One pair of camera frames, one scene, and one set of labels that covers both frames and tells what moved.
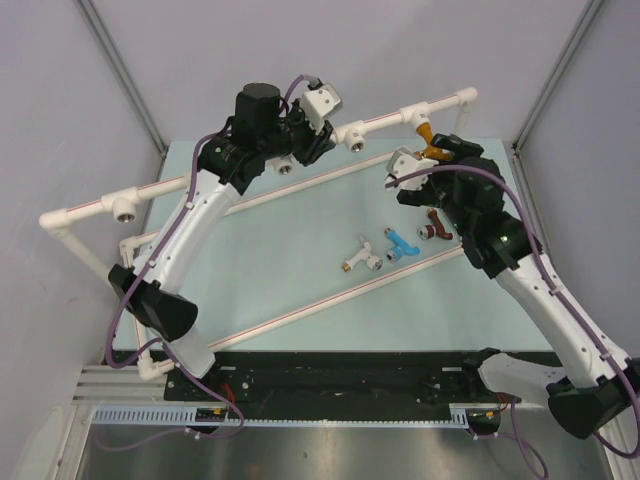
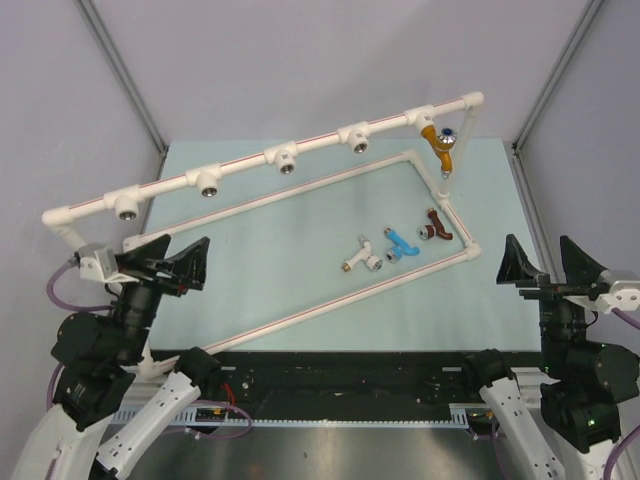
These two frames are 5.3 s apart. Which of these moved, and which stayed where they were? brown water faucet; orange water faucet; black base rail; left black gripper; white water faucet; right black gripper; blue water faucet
Moved: left black gripper; orange water faucet; right black gripper
Stayed: blue water faucet; black base rail; white water faucet; brown water faucet
